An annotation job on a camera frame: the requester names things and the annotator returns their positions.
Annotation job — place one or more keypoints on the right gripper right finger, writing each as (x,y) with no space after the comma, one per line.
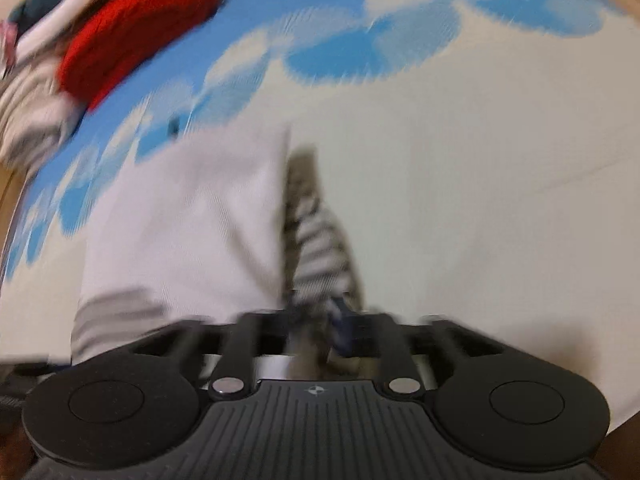
(376,336)

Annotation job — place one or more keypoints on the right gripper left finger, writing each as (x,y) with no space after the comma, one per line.
(238,345)

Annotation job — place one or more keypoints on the white folded quilt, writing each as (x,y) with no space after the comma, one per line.
(37,116)

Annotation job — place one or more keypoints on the red folded blanket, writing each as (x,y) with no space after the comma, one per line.
(120,37)

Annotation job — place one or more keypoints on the blue patterned bed sheet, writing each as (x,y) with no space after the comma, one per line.
(481,157)

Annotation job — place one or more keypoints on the black white striped hooded sweater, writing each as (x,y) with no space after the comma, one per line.
(222,222)

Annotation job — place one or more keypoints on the pink cloth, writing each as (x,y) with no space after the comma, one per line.
(8,33)

